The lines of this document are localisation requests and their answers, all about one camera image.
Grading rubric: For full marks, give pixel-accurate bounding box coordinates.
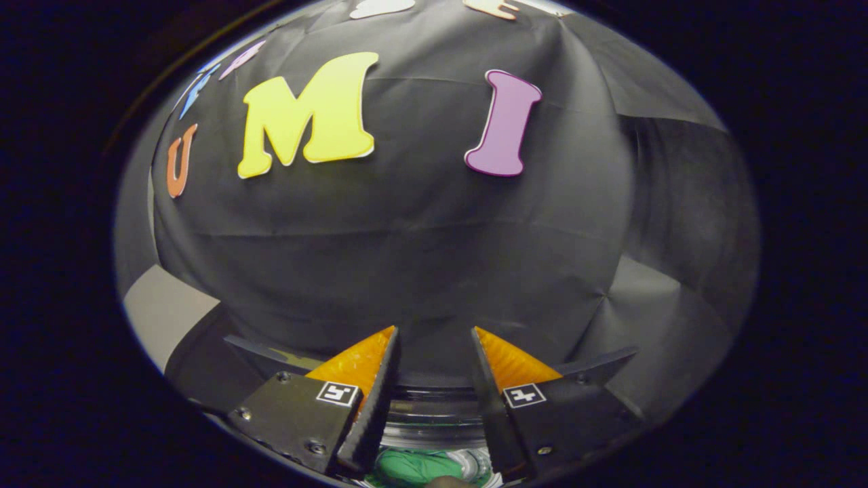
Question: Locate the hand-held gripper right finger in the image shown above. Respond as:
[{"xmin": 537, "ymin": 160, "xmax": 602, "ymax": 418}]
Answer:
[{"xmin": 470, "ymin": 326, "xmax": 642, "ymax": 479}]

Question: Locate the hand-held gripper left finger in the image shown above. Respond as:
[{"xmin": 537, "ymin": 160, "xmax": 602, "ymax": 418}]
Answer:
[{"xmin": 227, "ymin": 325, "xmax": 401, "ymax": 475}]

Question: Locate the green polo shirt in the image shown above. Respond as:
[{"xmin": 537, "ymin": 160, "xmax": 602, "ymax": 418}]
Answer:
[{"xmin": 373, "ymin": 449, "xmax": 469, "ymax": 486}]

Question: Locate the dark washing machine lid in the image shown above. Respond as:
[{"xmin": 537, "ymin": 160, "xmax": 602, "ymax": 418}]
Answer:
[{"xmin": 224, "ymin": 335, "xmax": 639, "ymax": 394}]

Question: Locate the beige cabinet with dark top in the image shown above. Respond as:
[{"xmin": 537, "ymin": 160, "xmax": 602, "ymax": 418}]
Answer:
[{"xmin": 122, "ymin": 264, "xmax": 235, "ymax": 414}]

